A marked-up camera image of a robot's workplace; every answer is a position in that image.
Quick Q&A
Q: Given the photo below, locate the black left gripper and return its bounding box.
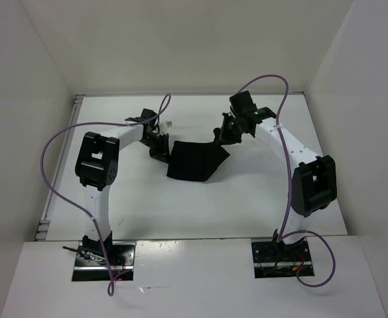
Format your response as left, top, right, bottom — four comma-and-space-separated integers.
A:
140, 132, 171, 164

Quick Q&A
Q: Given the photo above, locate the black skirt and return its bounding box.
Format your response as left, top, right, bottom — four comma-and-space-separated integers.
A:
166, 140, 230, 182

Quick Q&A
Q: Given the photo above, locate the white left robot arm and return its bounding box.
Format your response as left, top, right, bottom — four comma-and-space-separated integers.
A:
75, 125, 170, 265

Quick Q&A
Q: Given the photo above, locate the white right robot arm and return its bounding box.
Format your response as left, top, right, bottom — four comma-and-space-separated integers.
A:
214, 107, 337, 260

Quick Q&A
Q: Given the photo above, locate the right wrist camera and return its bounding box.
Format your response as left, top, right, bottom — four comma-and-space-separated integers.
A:
229, 91, 257, 117

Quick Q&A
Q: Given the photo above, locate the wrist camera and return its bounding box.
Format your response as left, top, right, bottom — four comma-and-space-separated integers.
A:
125, 109, 159, 125
229, 91, 257, 117

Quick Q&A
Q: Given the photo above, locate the white cable connector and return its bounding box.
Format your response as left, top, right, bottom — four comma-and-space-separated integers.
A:
158, 121, 172, 133

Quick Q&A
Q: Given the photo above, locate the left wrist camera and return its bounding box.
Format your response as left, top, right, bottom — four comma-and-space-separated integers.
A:
125, 109, 159, 125

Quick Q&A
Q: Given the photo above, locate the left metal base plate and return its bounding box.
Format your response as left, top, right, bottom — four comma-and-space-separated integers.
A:
72, 240, 137, 282

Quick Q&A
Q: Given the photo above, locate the metal base plate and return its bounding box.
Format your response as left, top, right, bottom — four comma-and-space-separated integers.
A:
251, 238, 314, 279
72, 240, 137, 282

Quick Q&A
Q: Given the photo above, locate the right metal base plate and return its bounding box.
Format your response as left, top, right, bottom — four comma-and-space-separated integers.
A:
251, 238, 314, 279

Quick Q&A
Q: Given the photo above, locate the aluminium table edge rail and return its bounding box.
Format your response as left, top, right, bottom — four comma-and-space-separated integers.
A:
34, 95, 85, 242

